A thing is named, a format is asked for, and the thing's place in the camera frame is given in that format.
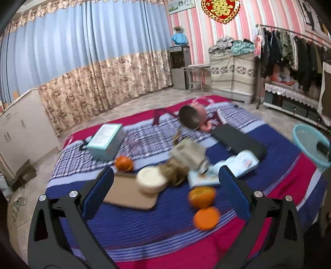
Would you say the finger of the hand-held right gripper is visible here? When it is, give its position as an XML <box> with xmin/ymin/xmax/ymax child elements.
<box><xmin>317</xmin><ymin>142</ymin><xmax>331</xmax><ymax>156</ymax></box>

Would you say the white lace cloth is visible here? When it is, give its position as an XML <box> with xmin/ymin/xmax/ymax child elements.
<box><xmin>264</xmin><ymin>83</ymin><xmax>320</xmax><ymax>109</ymax></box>

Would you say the small orange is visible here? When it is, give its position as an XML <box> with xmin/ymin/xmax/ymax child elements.
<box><xmin>115</xmin><ymin>156</ymin><xmax>134</xmax><ymax>172</ymax></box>

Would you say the cabinet under patterned cloth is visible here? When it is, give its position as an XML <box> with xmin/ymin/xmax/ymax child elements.
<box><xmin>209</xmin><ymin>52</ymin><xmax>258</xmax><ymax>104</ymax></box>

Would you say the red heart wall decoration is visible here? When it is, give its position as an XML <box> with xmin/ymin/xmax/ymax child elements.
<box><xmin>201</xmin><ymin>0</ymin><xmax>241</xmax><ymax>24</ymax></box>

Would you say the beige paper bag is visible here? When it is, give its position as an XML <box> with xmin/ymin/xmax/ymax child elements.
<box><xmin>169</xmin><ymin>138</ymin><xmax>207</xmax><ymax>168</ymax></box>

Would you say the white cabinet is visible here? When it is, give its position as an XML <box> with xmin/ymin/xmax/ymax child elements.
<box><xmin>0</xmin><ymin>87</ymin><xmax>61</xmax><ymax>179</ymax></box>

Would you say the blue and floral curtain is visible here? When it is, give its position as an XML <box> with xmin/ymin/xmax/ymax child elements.
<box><xmin>0</xmin><ymin>0</ymin><xmax>173</xmax><ymax>135</ymax></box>

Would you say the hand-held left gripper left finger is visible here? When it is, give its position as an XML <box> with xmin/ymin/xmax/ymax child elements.
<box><xmin>27</xmin><ymin>167</ymin><xmax>119</xmax><ymax>269</ymax></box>

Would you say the metal clothes rack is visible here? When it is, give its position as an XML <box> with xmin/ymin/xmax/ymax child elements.
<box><xmin>255</xmin><ymin>24</ymin><xmax>331</xmax><ymax>109</ymax></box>

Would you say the striped red and blue blanket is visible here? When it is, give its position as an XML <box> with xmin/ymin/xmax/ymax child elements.
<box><xmin>46</xmin><ymin>95</ymin><xmax>327</xmax><ymax>269</ymax></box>

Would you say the landscape wall picture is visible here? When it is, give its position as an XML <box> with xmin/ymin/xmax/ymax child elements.
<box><xmin>168</xmin><ymin>0</ymin><xmax>195</xmax><ymax>14</ymax></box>

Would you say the grey water dispenser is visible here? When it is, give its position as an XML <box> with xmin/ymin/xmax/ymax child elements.
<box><xmin>169</xmin><ymin>46</ymin><xmax>192</xmax><ymax>90</ymax></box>

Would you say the black leather case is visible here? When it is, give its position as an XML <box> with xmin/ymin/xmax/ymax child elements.
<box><xmin>211</xmin><ymin>125</ymin><xmax>267</xmax><ymax>159</ymax></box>

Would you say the light blue plastic basket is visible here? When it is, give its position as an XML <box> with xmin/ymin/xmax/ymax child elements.
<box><xmin>292</xmin><ymin>124</ymin><xmax>331</xmax><ymax>171</ymax></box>

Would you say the white round cake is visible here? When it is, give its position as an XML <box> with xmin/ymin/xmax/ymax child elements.
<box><xmin>136</xmin><ymin>166</ymin><xmax>167</xmax><ymax>195</ymax></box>

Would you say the small round metal table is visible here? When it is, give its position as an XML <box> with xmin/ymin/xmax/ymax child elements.
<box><xmin>184</xmin><ymin>64</ymin><xmax>210</xmax><ymax>94</ymax></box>

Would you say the teal cardboard box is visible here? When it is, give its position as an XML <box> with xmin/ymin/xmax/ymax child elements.
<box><xmin>86</xmin><ymin>124</ymin><xmax>125</xmax><ymax>161</ymax></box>

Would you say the low dark cabinet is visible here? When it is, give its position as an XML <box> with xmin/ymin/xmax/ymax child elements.
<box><xmin>263</xmin><ymin>82</ymin><xmax>329</xmax><ymax>130</ymax></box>

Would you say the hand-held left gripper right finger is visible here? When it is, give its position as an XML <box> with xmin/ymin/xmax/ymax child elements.
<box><xmin>207</xmin><ymin>166</ymin><xmax>306</xmax><ymax>269</ymax></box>

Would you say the brown paper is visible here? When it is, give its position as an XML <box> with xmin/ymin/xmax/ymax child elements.
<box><xmin>159</xmin><ymin>158</ymin><xmax>190</xmax><ymax>187</ymax></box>

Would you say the pile of clothes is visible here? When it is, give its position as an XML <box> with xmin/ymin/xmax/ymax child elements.
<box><xmin>209</xmin><ymin>36</ymin><xmax>255</xmax><ymax>55</ymax></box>

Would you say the light blue booklet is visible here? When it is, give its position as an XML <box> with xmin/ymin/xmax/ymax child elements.
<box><xmin>223</xmin><ymin>151</ymin><xmax>260</xmax><ymax>179</ymax></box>

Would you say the row of hanging dark clothes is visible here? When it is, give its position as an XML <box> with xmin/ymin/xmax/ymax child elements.
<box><xmin>260</xmin><ymin>27</ymin><xmax>329</xmax><ymax>92</ymax></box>

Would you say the wedding wall poster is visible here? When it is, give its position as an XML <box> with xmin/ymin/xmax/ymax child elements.
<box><xmin>297</xmin><ymin>0</ymin><xmax>324</xmax><ymax>31</ymax></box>

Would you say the brown board with white edge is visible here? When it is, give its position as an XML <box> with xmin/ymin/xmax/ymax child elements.
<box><xmin>318</xmin><ymin>62</ymin><xmax>331</xmax><ymax>119</ymax></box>

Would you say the brown wooden board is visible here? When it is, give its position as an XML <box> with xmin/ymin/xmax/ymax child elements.
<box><xmin>103</xmin><ymin>173</ymin><xmax>158</xmax><ymax>210</ymax></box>

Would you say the light blue tissue packet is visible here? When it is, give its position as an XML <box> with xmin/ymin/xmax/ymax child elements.
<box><xmin>187</xmin><ymin>168</ymin><xmax>221</xmax><ymax>189</ymax></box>

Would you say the blue cloth covered bottle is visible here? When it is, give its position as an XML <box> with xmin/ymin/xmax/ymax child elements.
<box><xmin>171</xmin><ymin>33</ymin><xmax>189</xmax><ymax>47</ymax></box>

